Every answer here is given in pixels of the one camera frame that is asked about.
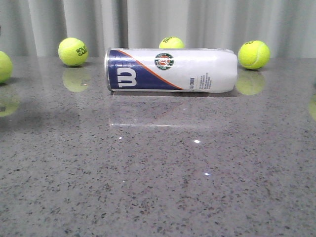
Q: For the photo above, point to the middle tennis ball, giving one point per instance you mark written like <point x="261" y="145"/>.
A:
<point x="171" y="42"/>

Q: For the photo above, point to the tennis ball far left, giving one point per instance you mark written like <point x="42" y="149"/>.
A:
<point x="6" y="67"/>

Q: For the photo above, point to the white Wilson tennis ball can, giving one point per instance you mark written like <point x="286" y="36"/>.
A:
<point x="170" y="70"/>

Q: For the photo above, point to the tennis ball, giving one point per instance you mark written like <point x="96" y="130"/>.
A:
<point x="6" y="67"/>
<point x="253" y="54"/>
<point x="171" y="42"/>

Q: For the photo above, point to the grey pleated curtain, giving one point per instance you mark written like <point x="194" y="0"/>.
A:
<point x="36" y="27"/>

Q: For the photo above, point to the tennis ball Roland Garros print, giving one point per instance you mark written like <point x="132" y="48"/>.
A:
<point x="72" y="52"/>

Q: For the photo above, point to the right tennis ball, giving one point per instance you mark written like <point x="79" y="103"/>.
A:
<point x="253" y="54"/>

